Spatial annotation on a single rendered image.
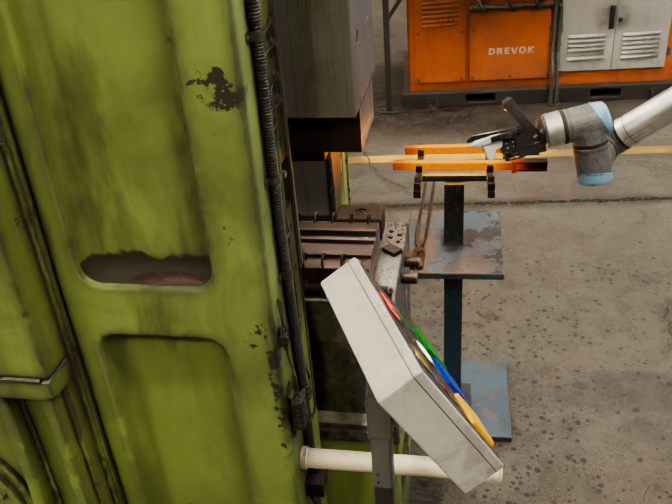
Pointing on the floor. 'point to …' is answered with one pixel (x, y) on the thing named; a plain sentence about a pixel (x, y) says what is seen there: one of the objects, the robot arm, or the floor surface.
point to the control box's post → (382, 467)
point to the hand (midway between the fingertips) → (466, 141)
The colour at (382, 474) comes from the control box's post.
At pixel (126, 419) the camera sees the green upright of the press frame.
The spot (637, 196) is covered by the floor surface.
